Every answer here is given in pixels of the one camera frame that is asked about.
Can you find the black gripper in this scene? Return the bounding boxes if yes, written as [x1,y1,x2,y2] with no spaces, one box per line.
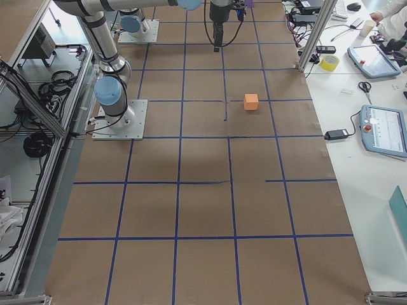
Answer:
[209,0,233,53]

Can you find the orange foam cube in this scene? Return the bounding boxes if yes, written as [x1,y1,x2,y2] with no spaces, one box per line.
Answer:
[244,93,259,111]

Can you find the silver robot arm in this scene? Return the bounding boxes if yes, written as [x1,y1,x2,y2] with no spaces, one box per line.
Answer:
[55,1,201,131]
[119,8,150,34]

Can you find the person hand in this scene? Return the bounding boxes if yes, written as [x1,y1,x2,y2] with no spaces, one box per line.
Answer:
[369,11,383,23]

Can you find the purple foam cube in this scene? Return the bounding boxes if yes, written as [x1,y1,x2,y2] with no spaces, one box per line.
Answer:
[244,0,253,8]

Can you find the black remote handset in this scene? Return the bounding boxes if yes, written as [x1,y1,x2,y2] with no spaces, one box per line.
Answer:
[315,46,336,54]

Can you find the yellow tape roll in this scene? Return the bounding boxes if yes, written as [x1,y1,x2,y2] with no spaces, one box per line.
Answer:
[321,55,340,72]

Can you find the paper cup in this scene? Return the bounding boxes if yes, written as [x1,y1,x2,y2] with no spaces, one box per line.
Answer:
[359,20,376,37]

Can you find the far teach pendant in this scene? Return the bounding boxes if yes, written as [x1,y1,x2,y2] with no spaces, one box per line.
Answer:
[347,44,401,78]

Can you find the teach pendant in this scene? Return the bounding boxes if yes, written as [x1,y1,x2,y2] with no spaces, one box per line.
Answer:
[359,105,406,158]
[347,44,401,78]

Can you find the black power adapter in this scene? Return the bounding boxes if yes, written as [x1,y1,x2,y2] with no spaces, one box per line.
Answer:
[324,129,349,140]

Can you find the black scissors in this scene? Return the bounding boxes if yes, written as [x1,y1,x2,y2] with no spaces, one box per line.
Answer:
[358,81,372,105]

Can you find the grey control box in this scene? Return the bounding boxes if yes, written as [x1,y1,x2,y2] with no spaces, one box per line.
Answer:
[22,23,56,67]

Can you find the near teach pendant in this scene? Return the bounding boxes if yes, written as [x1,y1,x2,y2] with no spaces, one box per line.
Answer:
[359,105,406,158]

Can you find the teal folder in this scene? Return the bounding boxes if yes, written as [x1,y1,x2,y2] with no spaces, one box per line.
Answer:
[389,186,407,241]

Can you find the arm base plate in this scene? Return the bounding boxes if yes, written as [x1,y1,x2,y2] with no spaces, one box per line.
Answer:
[92,100,148,140]
[118,17,160,44]

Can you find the aluminium frame post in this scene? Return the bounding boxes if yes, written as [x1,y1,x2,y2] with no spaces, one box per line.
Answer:
[297,0,337,72]

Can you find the coiled black cable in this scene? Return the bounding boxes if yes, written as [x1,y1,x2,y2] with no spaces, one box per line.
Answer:
[23,132,52,159]

